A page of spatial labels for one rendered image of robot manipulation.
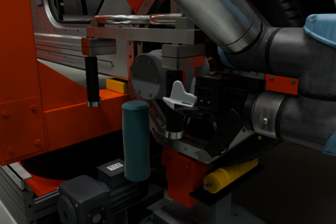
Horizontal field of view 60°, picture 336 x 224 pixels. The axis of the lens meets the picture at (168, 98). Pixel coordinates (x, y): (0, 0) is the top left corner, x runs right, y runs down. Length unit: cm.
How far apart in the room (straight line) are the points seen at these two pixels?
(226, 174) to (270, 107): 52
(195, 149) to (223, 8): 59
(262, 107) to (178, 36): 25
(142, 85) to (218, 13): 44
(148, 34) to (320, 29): 39
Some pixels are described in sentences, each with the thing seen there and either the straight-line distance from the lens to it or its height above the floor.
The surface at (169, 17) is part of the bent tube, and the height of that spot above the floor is 100.
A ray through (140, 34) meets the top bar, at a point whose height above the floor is 97.
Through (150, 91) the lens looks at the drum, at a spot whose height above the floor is 81.
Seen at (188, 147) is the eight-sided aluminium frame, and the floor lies 61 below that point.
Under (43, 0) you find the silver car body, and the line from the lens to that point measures 202.
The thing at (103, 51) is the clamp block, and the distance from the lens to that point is 88.
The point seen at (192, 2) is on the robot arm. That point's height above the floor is 102.
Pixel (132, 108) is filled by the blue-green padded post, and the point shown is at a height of 74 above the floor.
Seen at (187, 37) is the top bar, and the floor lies 96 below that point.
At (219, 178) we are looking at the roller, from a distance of 93.
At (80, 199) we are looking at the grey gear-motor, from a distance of 110.
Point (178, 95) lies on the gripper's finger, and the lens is 58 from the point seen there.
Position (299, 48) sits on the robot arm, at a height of 96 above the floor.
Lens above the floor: 100
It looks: 15 degrees down
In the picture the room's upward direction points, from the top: straight up
